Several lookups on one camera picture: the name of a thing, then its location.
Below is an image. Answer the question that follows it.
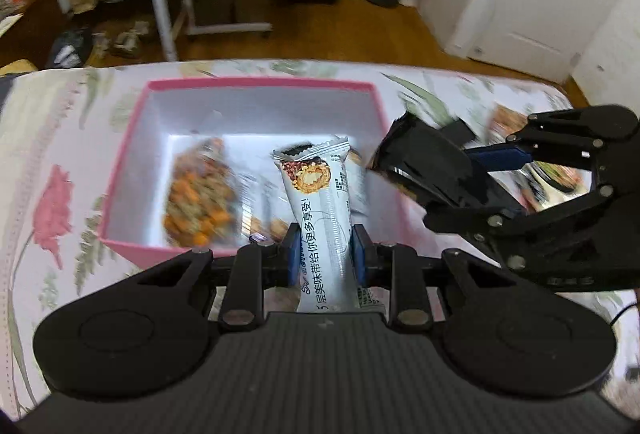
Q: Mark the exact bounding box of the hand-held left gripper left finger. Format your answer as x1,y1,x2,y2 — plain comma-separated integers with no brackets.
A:
135,222,302,333

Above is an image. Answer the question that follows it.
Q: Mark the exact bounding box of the clear bag of coated peanuts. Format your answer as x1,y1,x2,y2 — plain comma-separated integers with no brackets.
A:
163,138,242,248
487,106,532,141

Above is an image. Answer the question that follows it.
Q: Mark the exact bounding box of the white wafer bar packet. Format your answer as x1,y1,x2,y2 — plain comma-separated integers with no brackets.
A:
271,136,389,315

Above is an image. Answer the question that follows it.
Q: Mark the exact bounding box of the black cable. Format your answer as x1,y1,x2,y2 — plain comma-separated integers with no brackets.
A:
604,285,640,331

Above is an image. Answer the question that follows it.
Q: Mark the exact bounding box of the pink cardboard box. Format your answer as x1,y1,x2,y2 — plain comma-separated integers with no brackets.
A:
96,78,402,269

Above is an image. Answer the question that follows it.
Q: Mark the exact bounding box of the black plastic bag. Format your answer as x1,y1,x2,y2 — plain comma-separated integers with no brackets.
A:
46,26,94,68

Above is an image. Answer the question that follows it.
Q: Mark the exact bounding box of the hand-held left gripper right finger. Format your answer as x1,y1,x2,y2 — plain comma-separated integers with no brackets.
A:
350,223,517,333

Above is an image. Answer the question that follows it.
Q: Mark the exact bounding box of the instant noodle bag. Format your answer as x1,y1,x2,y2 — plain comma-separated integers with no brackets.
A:
517,161,593,207

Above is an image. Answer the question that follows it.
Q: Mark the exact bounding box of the pair of shoes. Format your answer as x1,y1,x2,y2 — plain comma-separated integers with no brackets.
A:
106,21,152,58

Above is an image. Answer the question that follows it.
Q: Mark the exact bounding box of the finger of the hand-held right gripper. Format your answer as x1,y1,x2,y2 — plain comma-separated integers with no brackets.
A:
462,104,640,172
422,184,617,269

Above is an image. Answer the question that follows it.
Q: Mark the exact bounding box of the dark wooden cabinet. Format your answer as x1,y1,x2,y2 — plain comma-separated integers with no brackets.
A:
0,0,67,66

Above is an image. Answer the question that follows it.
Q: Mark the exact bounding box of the black snack packet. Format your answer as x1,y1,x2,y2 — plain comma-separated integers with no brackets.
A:
366,111,527,216

